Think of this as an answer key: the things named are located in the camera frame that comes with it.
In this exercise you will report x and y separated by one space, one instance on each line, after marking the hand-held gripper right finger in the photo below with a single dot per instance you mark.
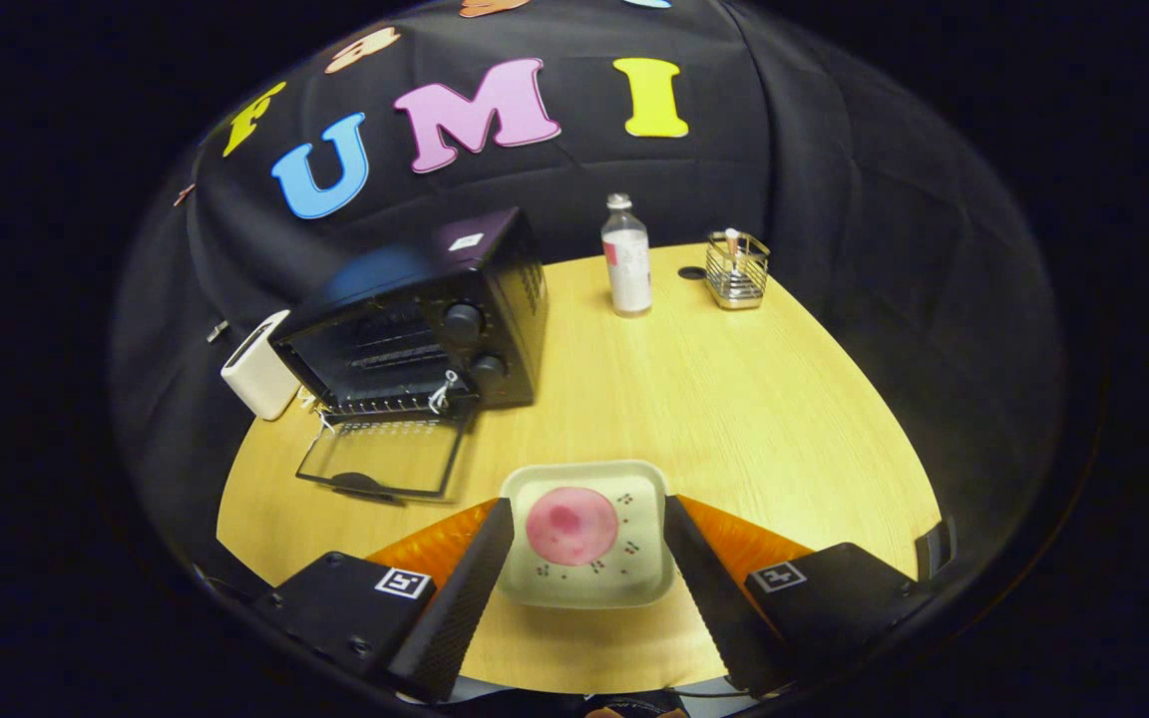
714 598

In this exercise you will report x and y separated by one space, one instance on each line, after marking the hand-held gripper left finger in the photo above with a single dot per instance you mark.
455 608

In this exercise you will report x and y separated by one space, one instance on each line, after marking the cream square plate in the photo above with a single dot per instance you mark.
646 499

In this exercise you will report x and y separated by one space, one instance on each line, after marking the pink round food slice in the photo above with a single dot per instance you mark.
571 527

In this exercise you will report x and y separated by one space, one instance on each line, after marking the black toaster oven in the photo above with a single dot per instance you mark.
495 269

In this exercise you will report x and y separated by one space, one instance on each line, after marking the white bread toaster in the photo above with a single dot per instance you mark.
255 374

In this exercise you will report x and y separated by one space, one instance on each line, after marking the black round table grommet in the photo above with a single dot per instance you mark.
692 272

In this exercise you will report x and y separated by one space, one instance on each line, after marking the clear plastic bottle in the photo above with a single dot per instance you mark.
627 269

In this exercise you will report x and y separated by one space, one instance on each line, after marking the small tube in basket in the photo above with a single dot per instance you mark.
731 239

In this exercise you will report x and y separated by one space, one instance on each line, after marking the small silver clip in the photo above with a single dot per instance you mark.
217 330

